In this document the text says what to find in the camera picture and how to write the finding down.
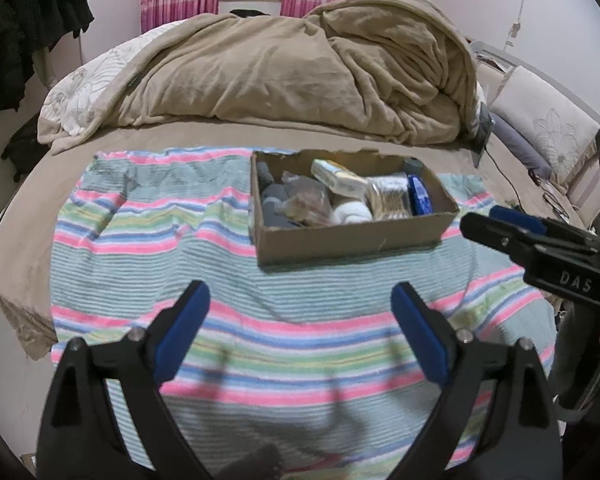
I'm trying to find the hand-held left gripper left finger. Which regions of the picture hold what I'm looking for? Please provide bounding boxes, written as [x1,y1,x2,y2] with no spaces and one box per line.
[35,280,216,480]

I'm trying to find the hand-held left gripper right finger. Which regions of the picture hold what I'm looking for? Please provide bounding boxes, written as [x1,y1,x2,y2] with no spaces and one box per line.
[387,281,563,480]

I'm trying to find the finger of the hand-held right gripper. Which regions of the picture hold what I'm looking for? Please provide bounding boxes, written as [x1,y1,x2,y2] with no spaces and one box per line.
[460,211,582,262]
[490,204,600,252]

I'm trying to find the blue packet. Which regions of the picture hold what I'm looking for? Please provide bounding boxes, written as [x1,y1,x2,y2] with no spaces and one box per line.
[407,173,434,217]

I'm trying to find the cardboard box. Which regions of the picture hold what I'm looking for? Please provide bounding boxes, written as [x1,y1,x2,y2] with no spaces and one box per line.
[249,147,461,267]

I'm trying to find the cotton swab pack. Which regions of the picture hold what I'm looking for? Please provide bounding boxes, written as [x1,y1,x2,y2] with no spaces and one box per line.
[365,174,414,220]

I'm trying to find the white socks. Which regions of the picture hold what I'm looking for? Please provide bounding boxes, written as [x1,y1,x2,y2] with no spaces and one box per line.
[329,200,374,225]

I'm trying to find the grey socks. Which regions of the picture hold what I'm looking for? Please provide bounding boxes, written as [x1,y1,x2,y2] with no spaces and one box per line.
[259,164,302,229]

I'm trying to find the yellow white tissue pack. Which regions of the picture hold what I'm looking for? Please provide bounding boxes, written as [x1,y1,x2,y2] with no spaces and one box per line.
[310,158,369,199]

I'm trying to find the clear plastic bag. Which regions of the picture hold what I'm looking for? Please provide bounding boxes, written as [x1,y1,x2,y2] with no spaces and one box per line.
[281,170,334,226]

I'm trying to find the eyeglasses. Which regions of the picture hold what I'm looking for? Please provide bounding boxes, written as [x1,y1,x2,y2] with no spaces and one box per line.
[542,189,577,219]

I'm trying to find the grey pillow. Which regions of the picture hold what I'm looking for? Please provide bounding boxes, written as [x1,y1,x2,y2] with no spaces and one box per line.
[487,112,554,182]

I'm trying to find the striped towel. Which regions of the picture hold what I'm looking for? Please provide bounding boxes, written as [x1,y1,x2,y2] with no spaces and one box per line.
[50,147,559,472]

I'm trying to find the dark tablet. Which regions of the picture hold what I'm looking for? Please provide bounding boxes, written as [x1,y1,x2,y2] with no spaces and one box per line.
[472,107,496,168]

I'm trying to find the white floral pillow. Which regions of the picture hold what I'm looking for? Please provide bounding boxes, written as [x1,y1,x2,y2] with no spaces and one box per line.
[487,65,600,187]

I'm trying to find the metal bed headboard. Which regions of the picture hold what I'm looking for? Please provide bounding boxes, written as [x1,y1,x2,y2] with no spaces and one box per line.
[466,37,600,211]

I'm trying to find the beige bed sheet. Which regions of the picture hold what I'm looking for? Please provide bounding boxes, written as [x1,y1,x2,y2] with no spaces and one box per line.
[0,122,600,362]

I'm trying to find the black bag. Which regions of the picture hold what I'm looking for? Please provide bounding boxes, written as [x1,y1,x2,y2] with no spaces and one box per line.
[1,115,52,182]

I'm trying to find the white floral quilt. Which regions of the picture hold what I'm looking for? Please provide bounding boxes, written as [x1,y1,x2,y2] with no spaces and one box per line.
[37,24,170,155]

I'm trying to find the beige fleece blanket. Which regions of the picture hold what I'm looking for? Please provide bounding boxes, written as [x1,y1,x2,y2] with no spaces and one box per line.
[114,0,479,145]

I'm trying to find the dark hanging clothes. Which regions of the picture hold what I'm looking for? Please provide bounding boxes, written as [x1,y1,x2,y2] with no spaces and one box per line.
[0,0,95,132]

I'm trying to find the black cable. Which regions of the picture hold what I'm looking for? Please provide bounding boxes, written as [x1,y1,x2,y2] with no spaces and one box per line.
[481,144,572,222]

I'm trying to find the wall cable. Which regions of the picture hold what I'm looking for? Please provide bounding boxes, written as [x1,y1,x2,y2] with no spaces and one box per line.
[505,0,532,52]

